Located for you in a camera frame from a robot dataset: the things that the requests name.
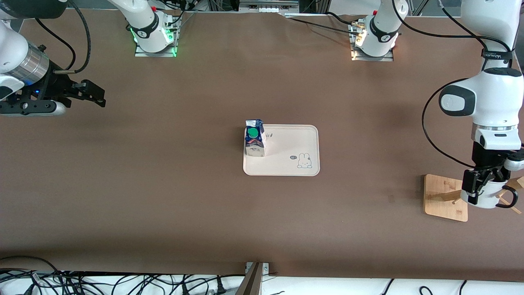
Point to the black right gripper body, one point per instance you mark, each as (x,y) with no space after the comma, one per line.
(54,89)

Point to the wooden mug tree rack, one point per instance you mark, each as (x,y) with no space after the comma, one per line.
(442,205)

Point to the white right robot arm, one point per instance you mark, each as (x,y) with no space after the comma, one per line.
(141,16)

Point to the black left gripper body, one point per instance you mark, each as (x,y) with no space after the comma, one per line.
(484,156)

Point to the grey aluminium beam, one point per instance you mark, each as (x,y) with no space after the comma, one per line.
(251,284)

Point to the cream rabbit print tray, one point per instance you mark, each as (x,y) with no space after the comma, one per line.
(286,143)

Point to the blue white milk carton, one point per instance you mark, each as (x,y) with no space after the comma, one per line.
(254,143)

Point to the grey power strip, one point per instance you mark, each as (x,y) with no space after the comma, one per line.
(268,6)

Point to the metal corner bracket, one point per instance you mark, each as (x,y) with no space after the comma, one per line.
(265,268)

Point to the black power plug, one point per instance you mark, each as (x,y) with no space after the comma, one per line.
(220,286)

